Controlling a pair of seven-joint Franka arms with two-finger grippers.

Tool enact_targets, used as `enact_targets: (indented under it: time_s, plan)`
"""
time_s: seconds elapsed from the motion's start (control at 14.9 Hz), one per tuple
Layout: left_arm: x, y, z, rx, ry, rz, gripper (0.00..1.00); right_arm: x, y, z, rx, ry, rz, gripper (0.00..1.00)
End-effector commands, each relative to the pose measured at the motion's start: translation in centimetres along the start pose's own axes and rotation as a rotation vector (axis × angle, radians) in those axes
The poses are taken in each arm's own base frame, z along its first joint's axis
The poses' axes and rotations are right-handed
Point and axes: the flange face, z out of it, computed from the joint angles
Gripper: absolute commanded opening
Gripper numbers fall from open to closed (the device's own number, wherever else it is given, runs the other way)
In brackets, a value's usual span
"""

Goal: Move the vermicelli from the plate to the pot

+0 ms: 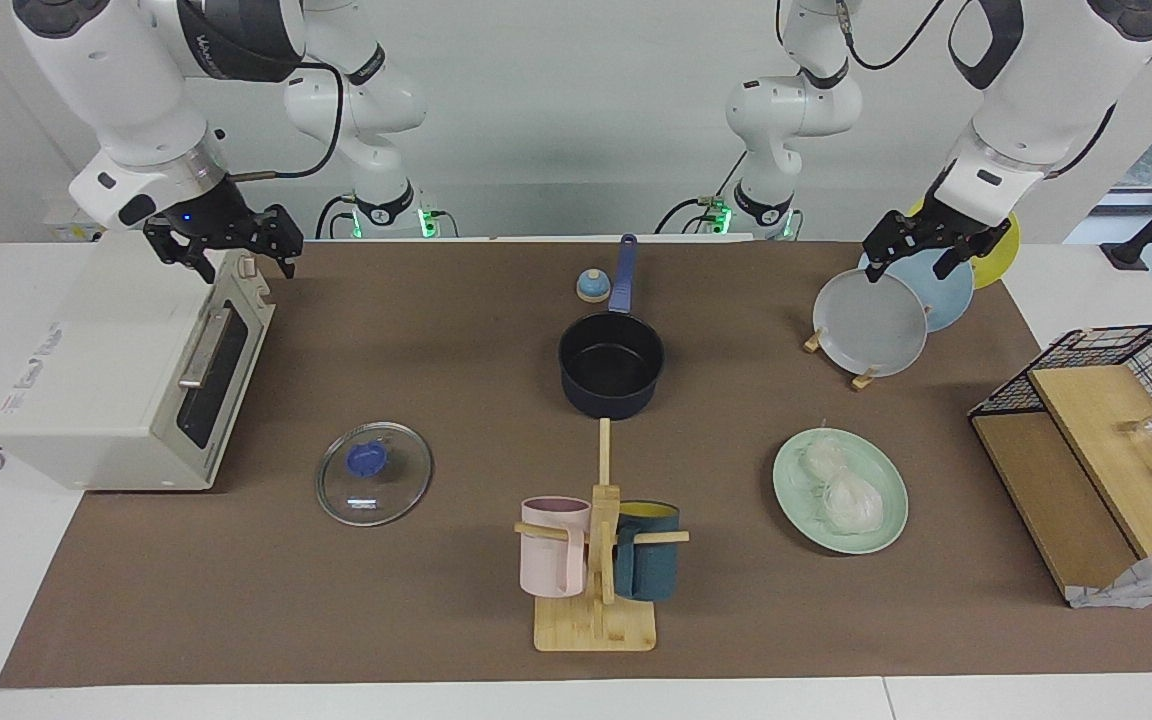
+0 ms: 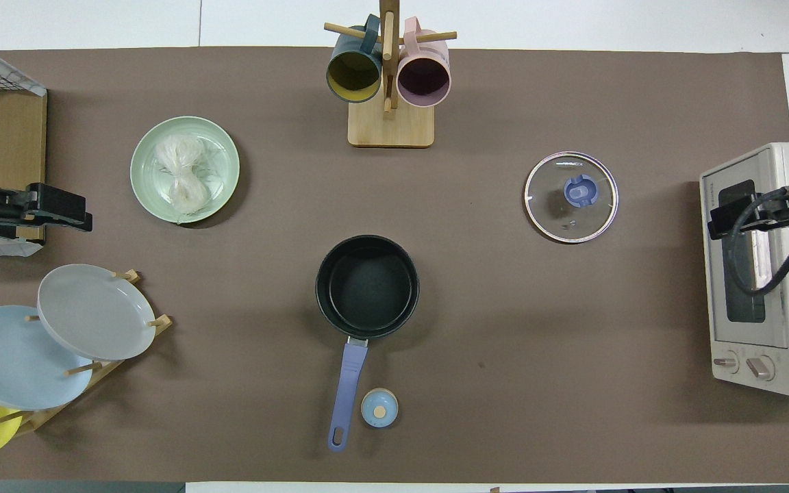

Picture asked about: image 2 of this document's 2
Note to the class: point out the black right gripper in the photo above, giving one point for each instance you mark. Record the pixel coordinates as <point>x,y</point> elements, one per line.
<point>733,216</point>

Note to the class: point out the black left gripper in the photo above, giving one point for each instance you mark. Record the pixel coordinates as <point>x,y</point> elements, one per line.
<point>59,209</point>

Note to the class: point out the white vermicelli bundle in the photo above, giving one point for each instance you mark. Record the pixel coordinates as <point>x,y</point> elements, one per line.
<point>183,174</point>

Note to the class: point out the glass lid blue knob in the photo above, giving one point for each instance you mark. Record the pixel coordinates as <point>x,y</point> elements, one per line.
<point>570,197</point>

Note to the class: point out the grey plate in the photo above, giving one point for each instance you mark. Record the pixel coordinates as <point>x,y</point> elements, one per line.
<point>93,311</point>

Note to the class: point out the light blue plate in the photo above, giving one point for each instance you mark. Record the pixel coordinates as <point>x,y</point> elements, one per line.
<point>11,359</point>

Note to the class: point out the wooden plate rack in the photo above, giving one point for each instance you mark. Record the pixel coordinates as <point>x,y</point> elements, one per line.
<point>103,370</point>

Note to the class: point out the light green plate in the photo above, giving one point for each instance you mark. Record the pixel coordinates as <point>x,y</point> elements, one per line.
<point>220,150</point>

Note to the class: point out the brown table mat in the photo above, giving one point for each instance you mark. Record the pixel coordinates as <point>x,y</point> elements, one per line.
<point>504,308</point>

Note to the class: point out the dark teal mug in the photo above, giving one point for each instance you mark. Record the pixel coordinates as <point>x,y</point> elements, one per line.
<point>353,75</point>

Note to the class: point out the pink mug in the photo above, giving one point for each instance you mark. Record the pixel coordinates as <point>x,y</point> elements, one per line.
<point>424,81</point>

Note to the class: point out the wooden mug tree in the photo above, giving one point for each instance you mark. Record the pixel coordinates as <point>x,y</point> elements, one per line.
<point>390,127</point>

